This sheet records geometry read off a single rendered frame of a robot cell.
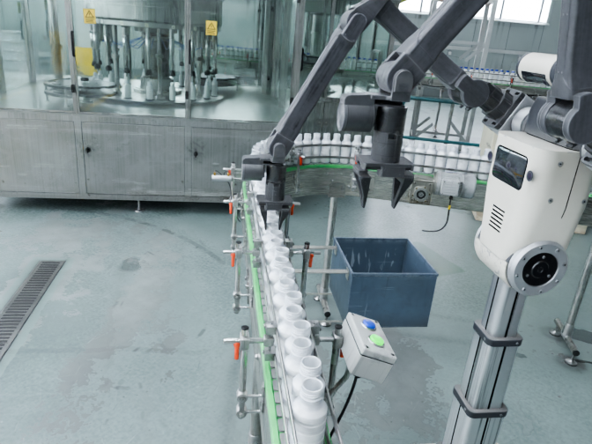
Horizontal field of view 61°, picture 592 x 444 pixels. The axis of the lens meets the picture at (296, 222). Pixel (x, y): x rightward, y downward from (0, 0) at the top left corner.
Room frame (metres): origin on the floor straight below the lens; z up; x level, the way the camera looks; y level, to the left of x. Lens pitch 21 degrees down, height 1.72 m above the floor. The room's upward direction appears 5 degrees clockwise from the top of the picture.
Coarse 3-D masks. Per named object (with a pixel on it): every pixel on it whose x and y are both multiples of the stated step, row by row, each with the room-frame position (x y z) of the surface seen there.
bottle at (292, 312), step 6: (288, 306) 0.92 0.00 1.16; (294, 306) 0.93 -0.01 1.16; (288, 312) 0.90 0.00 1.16; (294, 312) 0.93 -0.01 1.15; (300, 312) 0.90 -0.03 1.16; (288, 318) 0.90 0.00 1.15; (294, 318) 0.89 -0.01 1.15; (300, 318) 0.90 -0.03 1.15; (282, 324) 0.91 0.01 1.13; (288, 324) 0.90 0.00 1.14; (282, 330) 0.89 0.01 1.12; (288, 330) 0.89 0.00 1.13; (282, 336) 0.89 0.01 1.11; (288, 336) 0.88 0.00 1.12; (282, 342) 0.89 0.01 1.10; (282, 348) 0.89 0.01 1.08
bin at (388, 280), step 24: (336, 240) 1.79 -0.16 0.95; (360, 240) 1.85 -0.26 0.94; (384, 240) 1.86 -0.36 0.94; (408, 240) 1.87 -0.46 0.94; (336, 264) 1.75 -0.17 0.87; (360, 264) 1.85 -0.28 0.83; (384, 264) 1.86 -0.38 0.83; (408, 264) 1.83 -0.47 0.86; (336, 288) 1.71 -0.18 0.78; (360, 288) 1.53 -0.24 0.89; (384, 288) 1.55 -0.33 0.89; (408, 288) 1.56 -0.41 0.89; (432, 288) 1.58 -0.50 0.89; (360, 312) 1.54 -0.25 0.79; (384, 312) 1.55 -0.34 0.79; (408, 312) 1.56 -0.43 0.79
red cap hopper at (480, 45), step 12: (432, 0) 8.14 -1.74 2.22; (492, 0) 7.56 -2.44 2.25; (432, 12) 7.67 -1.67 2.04; (492, 12) 7.55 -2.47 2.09; (492, 24) 7.54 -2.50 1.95; (480, 36) 8.14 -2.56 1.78; (480, 48) 7.56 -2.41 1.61; (468, 60) 7.58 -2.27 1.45; (420, 96) 7.66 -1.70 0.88; (420, 132) 7.65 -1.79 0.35; (432, 132) 8.22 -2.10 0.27; (456, 132) 7.57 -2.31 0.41; (468, 132) 7.55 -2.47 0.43
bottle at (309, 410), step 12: (312, 384) 0.69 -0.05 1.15; (300, 396) 0.67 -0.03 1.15; (312, 396) 0.66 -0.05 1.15; (300, 408) 0.66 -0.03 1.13; (312, 408) 0.66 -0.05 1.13; (324, 408) 0.67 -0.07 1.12; (300, 420) 0.65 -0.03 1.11; (312, 420) 0.65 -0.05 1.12; (324, 420) 0.66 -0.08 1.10; (300, 432) 0.65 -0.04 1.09; (312, 432) 0.65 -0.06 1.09; (324, 432) 0.67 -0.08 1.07
